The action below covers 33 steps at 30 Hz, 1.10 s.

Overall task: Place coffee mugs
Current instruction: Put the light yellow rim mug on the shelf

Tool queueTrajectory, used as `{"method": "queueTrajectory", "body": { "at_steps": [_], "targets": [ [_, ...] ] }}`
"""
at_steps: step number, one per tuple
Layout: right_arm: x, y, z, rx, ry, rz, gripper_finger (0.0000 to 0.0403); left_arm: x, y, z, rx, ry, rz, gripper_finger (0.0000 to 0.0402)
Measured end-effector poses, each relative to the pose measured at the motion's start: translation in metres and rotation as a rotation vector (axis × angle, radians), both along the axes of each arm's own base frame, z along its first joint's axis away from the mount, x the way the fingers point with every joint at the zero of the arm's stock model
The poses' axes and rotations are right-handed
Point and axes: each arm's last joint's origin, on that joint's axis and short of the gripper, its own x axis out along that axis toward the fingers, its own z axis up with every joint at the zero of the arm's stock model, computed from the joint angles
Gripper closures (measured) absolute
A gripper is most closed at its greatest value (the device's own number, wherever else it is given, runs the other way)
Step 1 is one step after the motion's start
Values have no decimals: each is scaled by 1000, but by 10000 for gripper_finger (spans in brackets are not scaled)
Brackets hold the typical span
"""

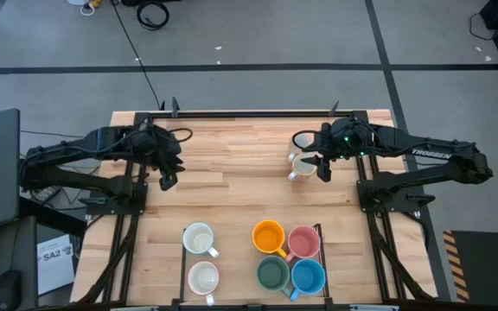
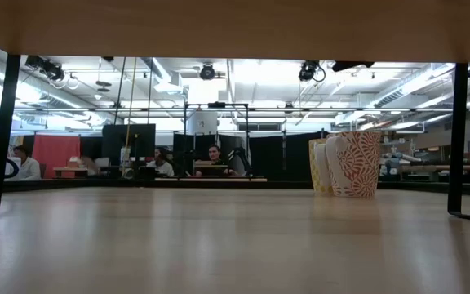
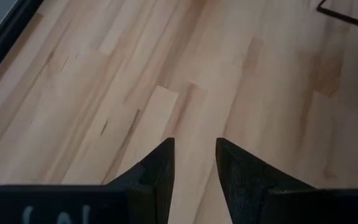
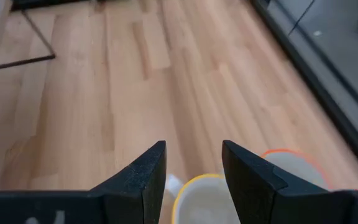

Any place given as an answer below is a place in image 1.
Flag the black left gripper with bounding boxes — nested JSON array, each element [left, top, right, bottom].
[[138, 124, 186, 192]]

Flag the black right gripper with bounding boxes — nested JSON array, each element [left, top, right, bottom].
[[300, 117, 370, 182]]

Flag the white mug red floral pattern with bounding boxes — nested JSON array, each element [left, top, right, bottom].
[[286, 151, 319, 182]]

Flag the white mug blue lattice pattern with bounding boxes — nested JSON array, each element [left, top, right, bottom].
[[182, 221, 220, 259]]

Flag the yellow faceted mug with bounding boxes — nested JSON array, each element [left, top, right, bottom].
[[252, 219, 288, 259]]

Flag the white mug pink rim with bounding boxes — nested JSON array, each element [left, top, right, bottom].
[[187, 260, 220, 307]]

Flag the green mug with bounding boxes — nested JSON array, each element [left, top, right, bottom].
[[256, 255, 293, 299]]

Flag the wooden shelf black metal legs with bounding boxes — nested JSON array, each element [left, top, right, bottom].
[[179, 222, 331, 303]]

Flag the white printed box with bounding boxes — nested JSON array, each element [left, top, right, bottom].
[[35, 234, 76, 296]]

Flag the black computer mouse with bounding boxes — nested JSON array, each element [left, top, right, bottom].
[[0, 269, 22, 311]]

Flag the black mat hazard stripes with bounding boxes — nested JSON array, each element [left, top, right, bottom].
[[442, 229, 498, 303]]

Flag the black aluminium table frame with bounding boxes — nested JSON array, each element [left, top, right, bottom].
[[70, 110, 439, 311]]

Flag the thin black floor cable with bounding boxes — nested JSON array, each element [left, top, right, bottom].
[[19, 129, 84, 139]]

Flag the long black floor cable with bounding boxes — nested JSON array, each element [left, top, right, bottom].
[[110, 0, 166, 111]]

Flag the coiled black cable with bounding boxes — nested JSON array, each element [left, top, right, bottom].
[[135, 0, 171, 31]]

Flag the white plug cable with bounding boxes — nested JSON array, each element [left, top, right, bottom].
[[67, 0, 103, 17]]

